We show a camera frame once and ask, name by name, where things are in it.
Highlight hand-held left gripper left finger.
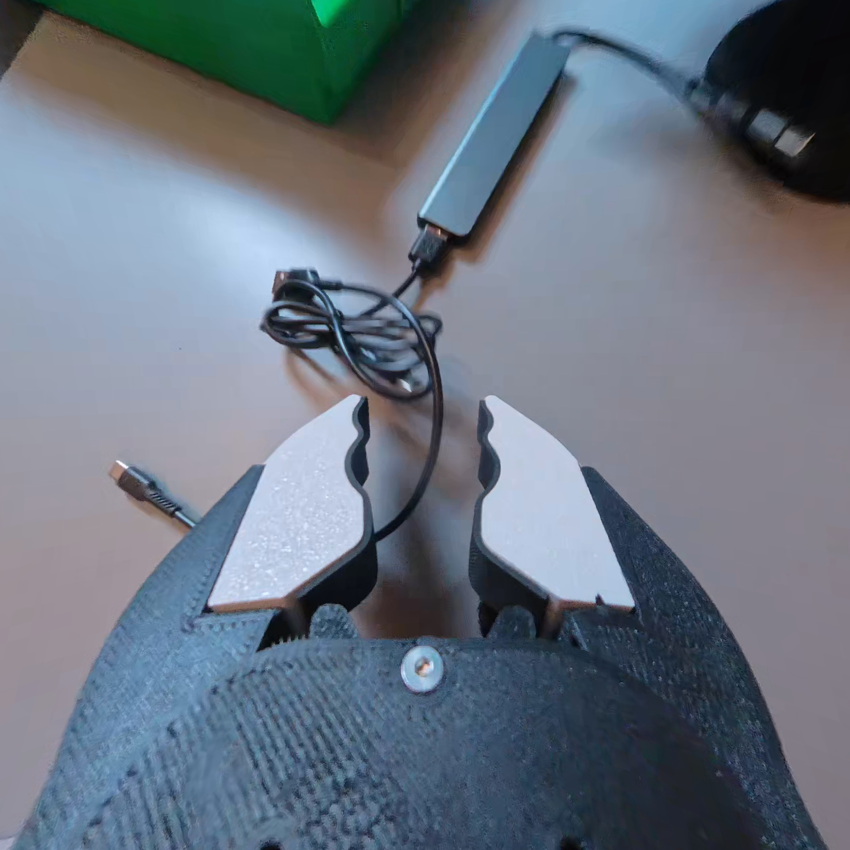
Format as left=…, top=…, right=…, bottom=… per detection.
left=206, top=395, right=379, bottom=648

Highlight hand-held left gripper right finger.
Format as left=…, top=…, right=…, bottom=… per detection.
left=469, top=395, right=637, bottom=641

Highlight black usb cable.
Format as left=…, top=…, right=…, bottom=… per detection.
left=261, top=224, right=444, bottom=401
left=108, top=266, right=444, bottom=535

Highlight grey slim usb hub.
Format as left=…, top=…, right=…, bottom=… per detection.
left=417, top=28, right=818, bottom=241

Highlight green plastic storage bin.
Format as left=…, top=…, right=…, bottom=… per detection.
left=30, top=0, right=416, bottom=126

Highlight black wrist rest pad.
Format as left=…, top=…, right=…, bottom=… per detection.
left=703, top=0, right=850, bottom=203

